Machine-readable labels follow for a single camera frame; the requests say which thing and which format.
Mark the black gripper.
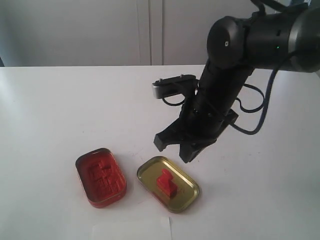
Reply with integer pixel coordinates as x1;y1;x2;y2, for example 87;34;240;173
153;94;238;163

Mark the gold tin lid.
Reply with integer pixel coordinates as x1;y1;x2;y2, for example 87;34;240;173
136;156;200;213

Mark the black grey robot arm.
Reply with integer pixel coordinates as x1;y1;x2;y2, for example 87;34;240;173
152;0;320;163

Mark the white paper sheet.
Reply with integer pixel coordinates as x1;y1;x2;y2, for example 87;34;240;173
91;217;172;240

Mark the red ink pad tin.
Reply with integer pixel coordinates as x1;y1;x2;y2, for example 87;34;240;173
75;148;127;208

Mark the red plastic stamp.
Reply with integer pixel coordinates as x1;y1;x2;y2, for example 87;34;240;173
156;168;178;198

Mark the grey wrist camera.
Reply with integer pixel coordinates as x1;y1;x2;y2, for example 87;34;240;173
152;74;198;99

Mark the black cable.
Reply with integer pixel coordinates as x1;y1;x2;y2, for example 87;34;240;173
232;67;280;136

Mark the white cabinet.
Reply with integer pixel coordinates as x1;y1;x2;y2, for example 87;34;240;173
0;0;256;67

